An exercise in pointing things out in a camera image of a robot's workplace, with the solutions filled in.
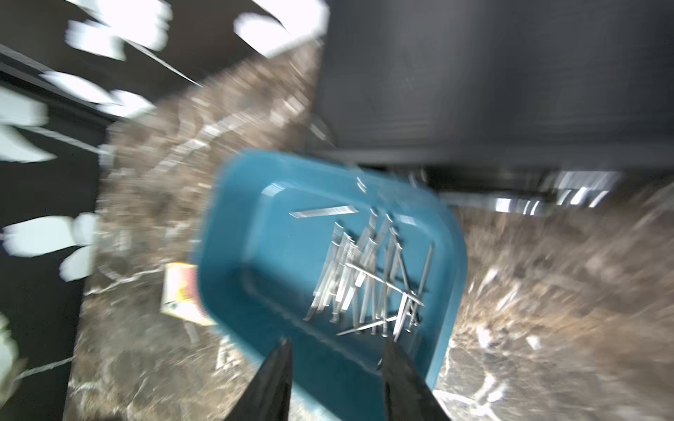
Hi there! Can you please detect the small card box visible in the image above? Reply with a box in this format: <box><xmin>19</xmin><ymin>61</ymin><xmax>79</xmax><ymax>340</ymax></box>
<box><xmin>160</xmin><ymin>262</ymin><xmax>216</xmax><ymax>326</ymax></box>

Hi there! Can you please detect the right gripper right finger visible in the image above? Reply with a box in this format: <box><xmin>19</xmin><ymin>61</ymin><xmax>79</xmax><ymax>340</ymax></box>
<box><xmin>382</xmin><ymin>340</ymin><xmax>450</xmax><ymax>421</ymax></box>

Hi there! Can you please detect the steel nail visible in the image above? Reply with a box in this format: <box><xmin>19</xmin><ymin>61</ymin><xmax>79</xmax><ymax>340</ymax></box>
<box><xmin>336</xmin><ymin>316</ymin><xmax>398</xmax><ymax>336</ymax></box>
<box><xmin>407</xmin><ymin>243</ymin><xmax>435</xmax><ymax>333</ymax></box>
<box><xmin>345</xmin><ymin>263</ymin><xmax>425</xmax><ymax>306</ymax></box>
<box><xmin>289</xmin><ymin>205</ymin><xmax>359</xmax><ymax>219</ymax></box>

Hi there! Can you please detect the teal plastic storage box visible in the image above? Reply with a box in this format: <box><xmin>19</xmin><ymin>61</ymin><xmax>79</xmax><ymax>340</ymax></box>
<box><xmin>196</xmin><ymin>151</ymin><xmax>468</xmax><ymax>420</ymax></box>

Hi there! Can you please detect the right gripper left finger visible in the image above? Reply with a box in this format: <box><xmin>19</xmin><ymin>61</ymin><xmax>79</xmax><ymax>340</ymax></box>
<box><xmin>225</xmin><ymin>339</ymin><xmax>293</xmax><ymax>421</ymax></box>

